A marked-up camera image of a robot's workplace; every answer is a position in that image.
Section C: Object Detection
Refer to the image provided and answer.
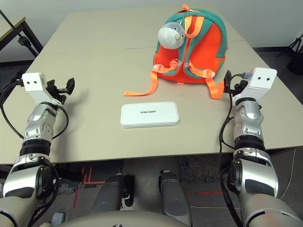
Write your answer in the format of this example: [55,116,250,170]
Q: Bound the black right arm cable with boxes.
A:
[217,72,248,227]

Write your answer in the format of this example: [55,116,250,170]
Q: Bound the tan side table black legs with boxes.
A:
[0,16,45,59]

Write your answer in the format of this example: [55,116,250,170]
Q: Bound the dark speckled floor mat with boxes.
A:
[174,154,235,185]

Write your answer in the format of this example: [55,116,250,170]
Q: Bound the grey plush toy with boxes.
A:
[157,20,186,50]

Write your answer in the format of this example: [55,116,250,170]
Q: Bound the grey robot leg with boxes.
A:
[91,173,136,213]
[158,170,193,226]

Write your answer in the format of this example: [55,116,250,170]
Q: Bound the beige robot torso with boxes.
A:
[56,210,190,227]

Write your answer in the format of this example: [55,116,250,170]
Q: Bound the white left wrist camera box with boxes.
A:
[21,72,62,105]

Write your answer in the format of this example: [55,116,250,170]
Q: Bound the white pencil case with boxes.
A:
[120,101,180,129]

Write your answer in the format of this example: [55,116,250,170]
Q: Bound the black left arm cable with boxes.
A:
[0,81,70,140]

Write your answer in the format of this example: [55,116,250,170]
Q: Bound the black tripod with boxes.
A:
[276,34,303,62]

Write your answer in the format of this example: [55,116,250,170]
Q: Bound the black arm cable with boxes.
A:
[0,81,70,140]
[217,72,248,227]

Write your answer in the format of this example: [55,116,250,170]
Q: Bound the grey right robot leg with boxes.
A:
[158,170,193,226]

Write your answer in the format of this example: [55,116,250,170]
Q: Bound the black bag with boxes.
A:
[286,56,303,76]

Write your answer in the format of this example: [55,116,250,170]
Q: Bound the grey left robot leg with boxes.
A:
[91,173,136,213]

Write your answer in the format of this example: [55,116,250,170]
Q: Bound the black pole with clamp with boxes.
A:
[0,9,28,47]

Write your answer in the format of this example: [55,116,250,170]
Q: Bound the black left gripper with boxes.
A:
[46,77,76,105]

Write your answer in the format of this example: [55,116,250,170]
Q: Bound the grey blue floor box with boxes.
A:
[51,212,66,225]

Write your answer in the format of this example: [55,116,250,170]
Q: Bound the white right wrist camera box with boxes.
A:
[245,67,278,98]

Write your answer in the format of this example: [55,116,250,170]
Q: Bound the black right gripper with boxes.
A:
[223,70,249,96]

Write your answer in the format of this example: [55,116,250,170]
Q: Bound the orange and teal backpack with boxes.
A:
[123,3,229,100]

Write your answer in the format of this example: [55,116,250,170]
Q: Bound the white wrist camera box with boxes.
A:
[245,67,278,98]
[21,72,62,105]

